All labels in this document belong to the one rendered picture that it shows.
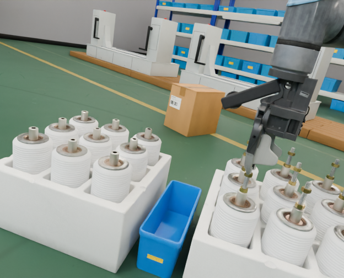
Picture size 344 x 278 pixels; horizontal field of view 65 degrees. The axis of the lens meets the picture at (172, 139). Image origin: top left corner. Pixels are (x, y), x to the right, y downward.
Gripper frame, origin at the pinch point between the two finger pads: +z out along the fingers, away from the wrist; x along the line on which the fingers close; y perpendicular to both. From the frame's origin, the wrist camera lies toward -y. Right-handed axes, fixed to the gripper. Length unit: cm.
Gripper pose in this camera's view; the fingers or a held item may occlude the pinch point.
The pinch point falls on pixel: (248, 164)
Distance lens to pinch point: 60.4
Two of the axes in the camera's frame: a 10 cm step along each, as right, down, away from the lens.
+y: 8.6, 3.2, -4.1
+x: 4.9, -2.1, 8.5
